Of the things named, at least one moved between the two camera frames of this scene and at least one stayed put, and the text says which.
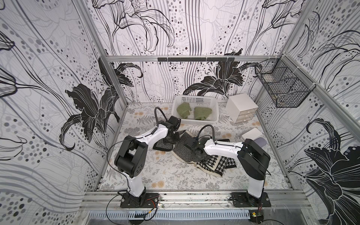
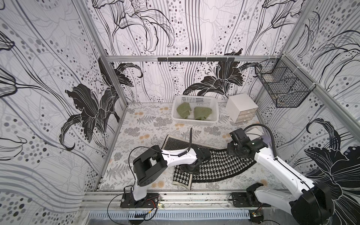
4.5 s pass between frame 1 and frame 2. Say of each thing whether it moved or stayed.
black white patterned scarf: moved
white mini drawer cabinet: stayed
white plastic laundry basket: stayed
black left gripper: moved
